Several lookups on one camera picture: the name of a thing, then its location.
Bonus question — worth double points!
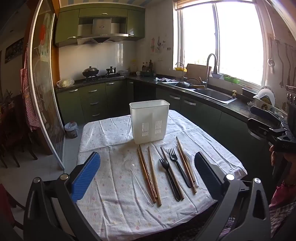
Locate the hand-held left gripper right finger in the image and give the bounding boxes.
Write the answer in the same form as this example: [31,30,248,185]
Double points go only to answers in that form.
[192,152,271,241]

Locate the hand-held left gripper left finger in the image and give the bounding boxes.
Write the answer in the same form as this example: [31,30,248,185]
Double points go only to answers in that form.
[23,151,101,241]

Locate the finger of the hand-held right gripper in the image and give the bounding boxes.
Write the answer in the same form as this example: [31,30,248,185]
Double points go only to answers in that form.
[250,106,287,123]
[247,118,287,142]

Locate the brown wooden chopstick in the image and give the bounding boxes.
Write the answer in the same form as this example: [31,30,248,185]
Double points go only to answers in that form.
[137,148,155,204]
[139,144,158,199]
[160,147,185,201]
[176,144,194,188]
[176,136,197,194]

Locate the white plastic utensil holder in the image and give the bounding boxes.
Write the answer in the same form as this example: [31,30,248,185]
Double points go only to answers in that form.
[129,100,170,144]

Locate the person's right hand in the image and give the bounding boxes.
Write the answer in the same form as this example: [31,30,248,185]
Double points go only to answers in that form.
[270,151,296,185]

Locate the dish rack with plates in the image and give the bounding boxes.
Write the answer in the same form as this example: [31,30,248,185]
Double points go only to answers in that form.
[251,86,285,116]

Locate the black plastic fork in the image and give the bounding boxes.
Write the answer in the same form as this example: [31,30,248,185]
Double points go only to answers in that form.
[168,148,192,188]
[159,158,181,202]

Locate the white plastic spoon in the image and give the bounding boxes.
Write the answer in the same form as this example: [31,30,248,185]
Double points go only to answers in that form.
[183,150,200,186]

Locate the black stone countertop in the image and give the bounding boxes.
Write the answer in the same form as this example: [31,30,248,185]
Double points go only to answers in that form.
[55,75,289,126]

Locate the floral white tablecloth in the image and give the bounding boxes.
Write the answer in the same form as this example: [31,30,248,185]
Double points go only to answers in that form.
[76,109,247,241]

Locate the hanging metal ladle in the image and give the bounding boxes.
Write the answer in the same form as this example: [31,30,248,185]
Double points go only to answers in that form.
[276,40,284,88]

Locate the clear plastic spoon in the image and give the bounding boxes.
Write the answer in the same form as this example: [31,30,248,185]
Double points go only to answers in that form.
[125,160,154,207]

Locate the green plastic basket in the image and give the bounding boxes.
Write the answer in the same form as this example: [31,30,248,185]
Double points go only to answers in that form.
[223,75,240,84]

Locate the small trash bin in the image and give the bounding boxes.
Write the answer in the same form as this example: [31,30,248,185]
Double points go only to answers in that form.
[64,121,78,139]

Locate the hanging metal strainer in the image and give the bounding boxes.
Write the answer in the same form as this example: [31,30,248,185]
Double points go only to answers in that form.
[268,40,275,74]

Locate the light wooden chopstick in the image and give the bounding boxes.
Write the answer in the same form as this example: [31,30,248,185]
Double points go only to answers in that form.
[148,146,162,207]

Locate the steel sink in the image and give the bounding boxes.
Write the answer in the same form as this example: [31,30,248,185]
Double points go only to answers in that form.
[162,80,238,104]

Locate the tall steel faucet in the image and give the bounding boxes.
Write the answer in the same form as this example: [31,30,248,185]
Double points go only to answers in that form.
[205,53,219,90]

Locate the kitchen window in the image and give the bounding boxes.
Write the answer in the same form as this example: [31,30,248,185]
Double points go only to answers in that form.
[173,0,274,87]

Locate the person's plaid clothing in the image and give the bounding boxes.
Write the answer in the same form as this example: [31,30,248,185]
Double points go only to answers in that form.
[220,204,296,239]

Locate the wooden cutting board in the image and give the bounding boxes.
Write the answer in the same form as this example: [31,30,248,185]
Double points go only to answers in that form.
[186,63,212,81]

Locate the green lower cabinets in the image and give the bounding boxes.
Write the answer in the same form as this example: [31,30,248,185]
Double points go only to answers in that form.
[56,79,278,193]

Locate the green cabinets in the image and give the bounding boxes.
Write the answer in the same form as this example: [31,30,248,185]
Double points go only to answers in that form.
[56,79,278,193]
[55,6,146,48]

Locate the dark wooden chair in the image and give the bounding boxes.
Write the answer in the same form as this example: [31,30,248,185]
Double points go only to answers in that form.
[0,93,38,168]

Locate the red chair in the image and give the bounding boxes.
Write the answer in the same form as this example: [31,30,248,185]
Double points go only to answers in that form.
[0,183,26,232]

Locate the black pan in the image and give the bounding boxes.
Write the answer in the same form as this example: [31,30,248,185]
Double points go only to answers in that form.
[174,81,206,90]

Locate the red checked apron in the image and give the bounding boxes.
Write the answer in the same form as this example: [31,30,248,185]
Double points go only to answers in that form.
[20,44,41,131]

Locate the small steel faucet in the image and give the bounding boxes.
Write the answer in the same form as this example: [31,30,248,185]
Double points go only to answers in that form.
[175,62,185,81]

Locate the glass sliding door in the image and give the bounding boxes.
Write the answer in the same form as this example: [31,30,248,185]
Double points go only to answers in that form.
[28,0,66,169]

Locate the plastic bag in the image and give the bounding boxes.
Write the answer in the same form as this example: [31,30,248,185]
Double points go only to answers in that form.
[57,79,75,88]

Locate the black wok with lid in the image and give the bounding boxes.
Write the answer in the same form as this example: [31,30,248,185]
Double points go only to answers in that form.
[82,66,100,78]

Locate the gas stove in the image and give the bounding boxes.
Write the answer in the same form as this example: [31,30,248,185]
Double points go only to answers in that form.
[83,72,124,81]

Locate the condiment bottle rack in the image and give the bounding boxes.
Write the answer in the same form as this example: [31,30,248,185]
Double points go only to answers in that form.
[141,60,155,77]

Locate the steel range hood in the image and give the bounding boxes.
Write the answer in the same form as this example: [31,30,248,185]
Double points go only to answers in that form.
[77,17,129,45]

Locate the green upper cabinets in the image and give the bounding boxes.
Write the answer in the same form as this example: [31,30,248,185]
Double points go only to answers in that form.
[55,6,146,48]

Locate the dark wall picture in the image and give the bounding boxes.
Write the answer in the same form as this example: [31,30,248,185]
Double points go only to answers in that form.
[5,37,25,64]

